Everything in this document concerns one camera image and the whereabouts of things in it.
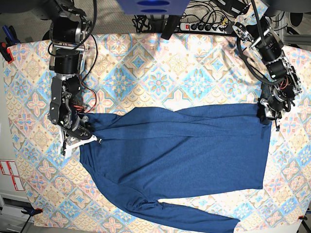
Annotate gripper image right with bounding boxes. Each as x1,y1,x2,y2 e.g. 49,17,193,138
257,88,295,132

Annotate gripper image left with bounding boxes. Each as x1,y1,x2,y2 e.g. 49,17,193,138
59,115,102,159

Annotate blue long-sleeve T-shirt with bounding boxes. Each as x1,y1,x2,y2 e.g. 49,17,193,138
80,104,271,233

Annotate red white label stickers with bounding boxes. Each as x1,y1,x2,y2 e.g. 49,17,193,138
0,160,24,191

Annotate black clamp lower left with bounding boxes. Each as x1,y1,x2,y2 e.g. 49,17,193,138
21,206,43,216

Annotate patterned tile tablecloth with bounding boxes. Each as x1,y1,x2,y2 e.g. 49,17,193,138
0,34,311,233

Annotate white power strip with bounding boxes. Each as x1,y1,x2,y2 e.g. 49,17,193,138
179,22,227,34

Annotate black clamp lower right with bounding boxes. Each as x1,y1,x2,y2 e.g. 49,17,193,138
298,216,308,220

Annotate red black clamp left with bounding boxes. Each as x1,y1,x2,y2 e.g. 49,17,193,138
0,42,14,64

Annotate blue clamp upper left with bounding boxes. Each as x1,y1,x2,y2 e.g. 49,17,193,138
2,25,20,46

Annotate black center post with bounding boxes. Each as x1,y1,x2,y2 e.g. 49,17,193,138
161,15,181,40

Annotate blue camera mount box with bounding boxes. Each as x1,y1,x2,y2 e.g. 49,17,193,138
117,0,190,15

